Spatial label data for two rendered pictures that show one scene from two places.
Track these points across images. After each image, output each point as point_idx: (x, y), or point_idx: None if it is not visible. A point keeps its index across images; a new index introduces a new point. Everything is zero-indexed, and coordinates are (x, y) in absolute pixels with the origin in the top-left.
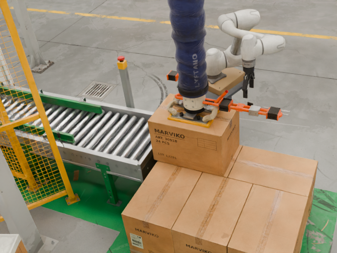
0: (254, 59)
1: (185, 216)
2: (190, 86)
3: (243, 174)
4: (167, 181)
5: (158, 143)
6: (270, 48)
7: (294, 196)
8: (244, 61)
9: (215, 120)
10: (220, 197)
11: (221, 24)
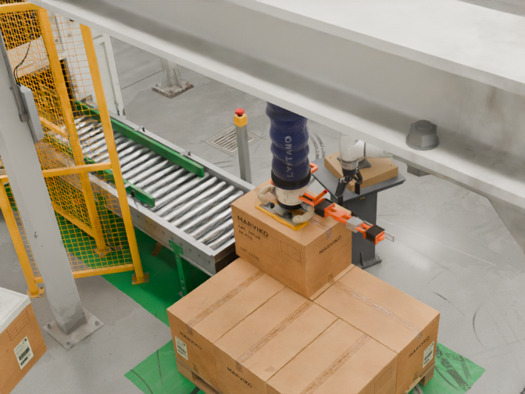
0: (353, 161)
1: (237, 334)
2: (281, 173)
3: (334, 302)
4: (238, 285)
5: (241, 234)
6: (373, 152)
7: (381, 347)
8: (341, 160)
9: (311, 224)
10: (291, 323)
11: None
